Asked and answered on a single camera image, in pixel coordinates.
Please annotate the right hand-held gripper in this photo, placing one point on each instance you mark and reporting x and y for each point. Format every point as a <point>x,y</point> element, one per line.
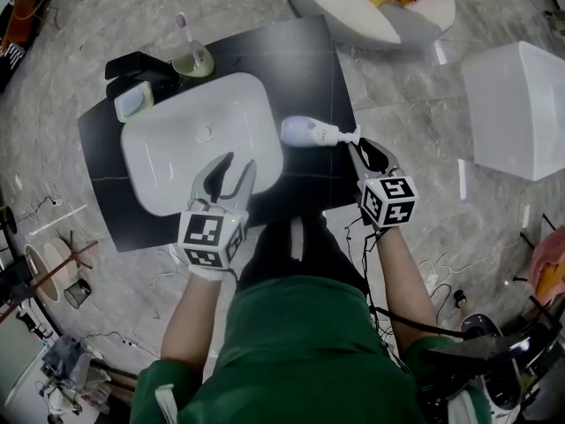
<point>388,201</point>

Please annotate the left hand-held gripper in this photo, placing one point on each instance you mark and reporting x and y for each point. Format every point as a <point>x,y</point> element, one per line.
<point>207,232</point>

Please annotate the white pump bottle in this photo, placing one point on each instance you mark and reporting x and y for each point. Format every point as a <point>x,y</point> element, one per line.
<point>309,131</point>

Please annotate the person's right forearm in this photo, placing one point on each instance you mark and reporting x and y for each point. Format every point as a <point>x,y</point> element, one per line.
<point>404,281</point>

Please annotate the person's left forearm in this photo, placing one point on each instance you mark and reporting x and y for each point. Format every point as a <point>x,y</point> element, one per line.
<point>194,320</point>

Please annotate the white sink basin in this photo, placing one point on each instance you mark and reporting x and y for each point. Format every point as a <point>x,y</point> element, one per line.
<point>176,148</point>

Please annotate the person's black trousers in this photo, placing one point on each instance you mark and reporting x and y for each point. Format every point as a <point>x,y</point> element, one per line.
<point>300,254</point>

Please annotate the green soap dish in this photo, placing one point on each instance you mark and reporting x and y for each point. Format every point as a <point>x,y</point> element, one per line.
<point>132,102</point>

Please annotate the white beanbag seat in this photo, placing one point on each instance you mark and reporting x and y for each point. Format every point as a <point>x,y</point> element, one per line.
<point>353,20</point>

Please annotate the white cube table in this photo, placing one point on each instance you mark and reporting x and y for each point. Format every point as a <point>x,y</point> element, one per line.
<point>512,108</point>

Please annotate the black mesh wastebasket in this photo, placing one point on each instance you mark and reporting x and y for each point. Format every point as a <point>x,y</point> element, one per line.
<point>78,294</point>

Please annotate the person's short-sleeved shirt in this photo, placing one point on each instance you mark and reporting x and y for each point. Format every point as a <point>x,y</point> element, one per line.
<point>300,351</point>

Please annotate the pink cloth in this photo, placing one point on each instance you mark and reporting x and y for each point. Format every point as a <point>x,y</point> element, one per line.
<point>545,254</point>

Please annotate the oval wooden mirror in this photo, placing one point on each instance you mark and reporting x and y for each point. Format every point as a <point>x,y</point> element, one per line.
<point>37,267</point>

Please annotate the orange sofa with striped throw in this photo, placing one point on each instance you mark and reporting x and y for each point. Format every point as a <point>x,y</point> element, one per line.
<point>13,38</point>

